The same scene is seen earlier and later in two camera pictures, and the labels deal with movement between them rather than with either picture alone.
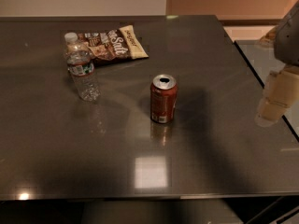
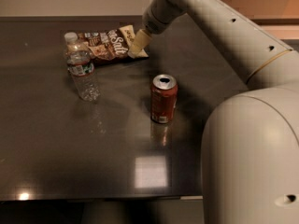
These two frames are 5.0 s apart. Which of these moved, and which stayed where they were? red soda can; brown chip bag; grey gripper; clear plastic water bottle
Moved: grey gripper
Stayed: clear plastic water bottle; brown chip bag; red soda can
